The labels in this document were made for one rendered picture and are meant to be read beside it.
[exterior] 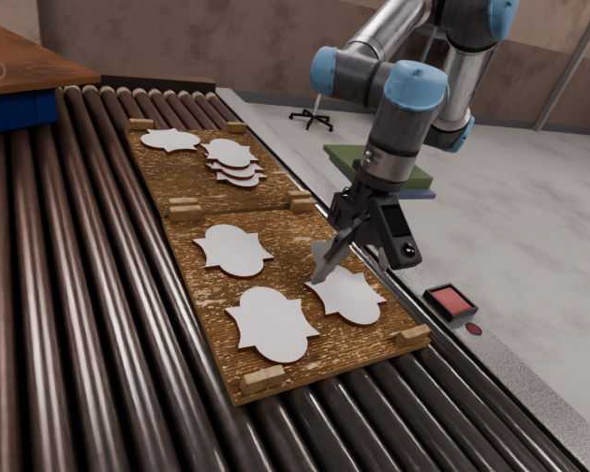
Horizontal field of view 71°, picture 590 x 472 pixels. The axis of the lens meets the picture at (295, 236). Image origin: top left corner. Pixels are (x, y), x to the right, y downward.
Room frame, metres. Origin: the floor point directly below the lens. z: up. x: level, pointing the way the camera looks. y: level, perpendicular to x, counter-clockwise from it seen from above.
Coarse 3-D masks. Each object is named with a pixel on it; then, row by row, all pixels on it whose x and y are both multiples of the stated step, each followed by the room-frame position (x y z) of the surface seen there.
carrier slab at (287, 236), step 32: (192, 224) 0.65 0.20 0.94; (224, 224) 0.68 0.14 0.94; (256, 224) 0.71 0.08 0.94; (288, 224) 0.74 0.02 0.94; (320, 224) 0.78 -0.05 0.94; (192, 256) 0.56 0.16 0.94; (288, 256) 0.63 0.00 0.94; (352, 256) 0.69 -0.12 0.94; (192, 288) 0.48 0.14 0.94; (224, 288) 0.50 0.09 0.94; (288, 288) 0.54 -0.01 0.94; (384, 288) 0.62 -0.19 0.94; (224, 320) 0.43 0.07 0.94; (320, 320) 0.49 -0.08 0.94; (384, 320) 0.53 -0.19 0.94; (224, 352) 0.38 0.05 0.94; (320, 352) 0.42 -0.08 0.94; (352, 352) 0.44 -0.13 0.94; (384, 352) 0.46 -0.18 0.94; (288, 384) 0.36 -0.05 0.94
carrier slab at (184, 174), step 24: (240, 144) 1.08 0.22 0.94; (144, 168) 0.81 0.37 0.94; (168, 168) 0.84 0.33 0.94; (192, 168) 0.87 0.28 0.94; (264, 168) 0.97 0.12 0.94; (168, 192) 0.74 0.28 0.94; (192, 192) 0.76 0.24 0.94; (216, 192) 0.79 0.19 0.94; (240, 192) 0.82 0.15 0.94; (264, 192) 0.85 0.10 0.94; (168, 216) 0.66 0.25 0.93
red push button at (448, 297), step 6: (450, 288) 0.68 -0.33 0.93; (438, 294) 0.65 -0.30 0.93; (444, 294) 0.66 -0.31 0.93; (450, 294) 0.67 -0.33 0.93; (456, 294) 0.67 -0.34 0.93; (444, 300) 0.64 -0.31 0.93; (450, 300) 0.65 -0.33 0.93; (456, 300) 0.65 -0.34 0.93; (462, 300) 0.66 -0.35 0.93; (450, 306) 0.63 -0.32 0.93; (456, 306) 0.63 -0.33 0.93; (462, 306) 0.64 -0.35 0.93; (468, 306) 0.64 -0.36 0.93; (456, 312) 0.62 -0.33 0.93
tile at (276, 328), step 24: (264, 288) 0.52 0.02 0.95; (240, 312) 0.45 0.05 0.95; (264, 312) 0.46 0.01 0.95; (288, 312) 0.48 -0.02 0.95; (240, 336) 0.41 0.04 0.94; (264, 336) 0.42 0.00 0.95; (288, 336) 0.43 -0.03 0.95; (312, 336) 0.44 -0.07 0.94; (264, 360) 0.38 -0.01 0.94; (288, 360) 0.39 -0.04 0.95
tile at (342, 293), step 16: (336, 272) 0.61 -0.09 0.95; (320, 288) 0.55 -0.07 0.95; (336, 288) 0.57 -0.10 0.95; (352, 288) 0.58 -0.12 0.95; (368, 288) 0.59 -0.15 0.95; (336, 304) 0.53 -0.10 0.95; (352, 304) 0.54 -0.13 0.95; (368, 304) 0.55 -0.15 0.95; (352, 320) 0.50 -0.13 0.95; (368, 320) 0.51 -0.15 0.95
